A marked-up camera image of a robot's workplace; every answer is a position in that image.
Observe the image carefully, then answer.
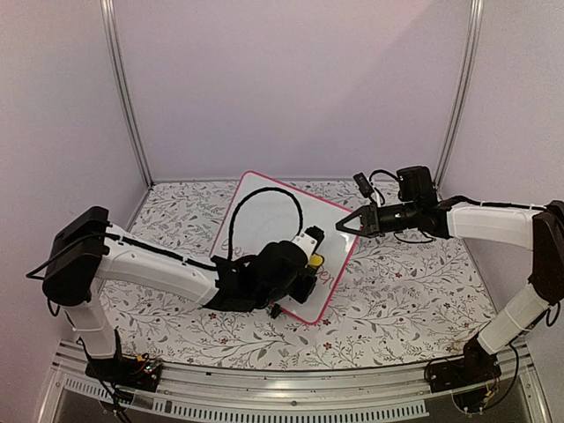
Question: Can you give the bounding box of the right aluminium frame post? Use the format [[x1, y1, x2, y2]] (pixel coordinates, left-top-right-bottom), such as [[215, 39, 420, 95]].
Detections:
[[434, 0, 484, 189]]

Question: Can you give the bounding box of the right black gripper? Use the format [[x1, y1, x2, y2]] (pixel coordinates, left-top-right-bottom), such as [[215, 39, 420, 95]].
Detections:
[[335, 202, 419, 241]]

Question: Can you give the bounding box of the aluminium frame post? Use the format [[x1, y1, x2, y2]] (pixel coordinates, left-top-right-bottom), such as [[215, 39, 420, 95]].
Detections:
[[434, 0, 484, 189], [100, 0, 154, 189]]

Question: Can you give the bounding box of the rear aluminium table rail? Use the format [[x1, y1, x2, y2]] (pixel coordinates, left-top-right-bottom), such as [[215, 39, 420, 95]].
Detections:
[[152, 176, 437, 185]]

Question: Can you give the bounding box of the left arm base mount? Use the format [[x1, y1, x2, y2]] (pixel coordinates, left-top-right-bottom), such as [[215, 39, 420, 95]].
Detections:
[[85, 353, 163, 392]]

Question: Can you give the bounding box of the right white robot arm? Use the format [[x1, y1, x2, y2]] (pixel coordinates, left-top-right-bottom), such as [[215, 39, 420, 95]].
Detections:
[[336, 166, 563, 384]]

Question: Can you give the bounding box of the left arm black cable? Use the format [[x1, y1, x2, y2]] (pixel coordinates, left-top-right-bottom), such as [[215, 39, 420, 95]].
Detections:
[[226, 186, 306, 261]]

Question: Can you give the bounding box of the front aluminium rail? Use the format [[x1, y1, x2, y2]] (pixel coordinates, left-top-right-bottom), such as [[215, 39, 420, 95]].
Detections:
[[39, 342, 554, 422]]

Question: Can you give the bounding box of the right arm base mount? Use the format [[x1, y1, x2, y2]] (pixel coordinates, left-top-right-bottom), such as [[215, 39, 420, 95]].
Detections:
[[424, 352, 501, 414]]

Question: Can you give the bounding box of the yellow bone-shaped eraser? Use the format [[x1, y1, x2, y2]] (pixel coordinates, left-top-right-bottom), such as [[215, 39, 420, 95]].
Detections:
[[308, 254, 324, 269]]

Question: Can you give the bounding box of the pink-framed whiteboard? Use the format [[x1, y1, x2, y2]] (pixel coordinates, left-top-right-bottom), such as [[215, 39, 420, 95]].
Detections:
[[210, 171, 358, 325]]

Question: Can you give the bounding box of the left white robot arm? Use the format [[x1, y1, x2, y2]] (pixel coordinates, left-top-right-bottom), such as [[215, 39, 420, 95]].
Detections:
[[26, 206, 324, 382]]

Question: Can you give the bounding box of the left aluminium frame post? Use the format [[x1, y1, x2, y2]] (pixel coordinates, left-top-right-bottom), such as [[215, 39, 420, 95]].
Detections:
[[100, 0, 154, 189]]

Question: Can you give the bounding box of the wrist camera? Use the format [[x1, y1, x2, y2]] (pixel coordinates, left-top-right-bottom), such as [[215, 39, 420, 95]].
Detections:
[[352, 172, 376, 204], [292, 226, 325, 257]]

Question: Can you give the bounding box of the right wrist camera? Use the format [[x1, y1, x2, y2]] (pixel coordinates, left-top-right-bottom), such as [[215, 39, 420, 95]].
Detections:
[[352, 172, 376, 204]]

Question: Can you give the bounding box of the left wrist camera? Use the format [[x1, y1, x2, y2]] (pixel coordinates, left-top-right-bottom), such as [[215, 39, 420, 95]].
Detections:
[[292, 226, 325, 257]]

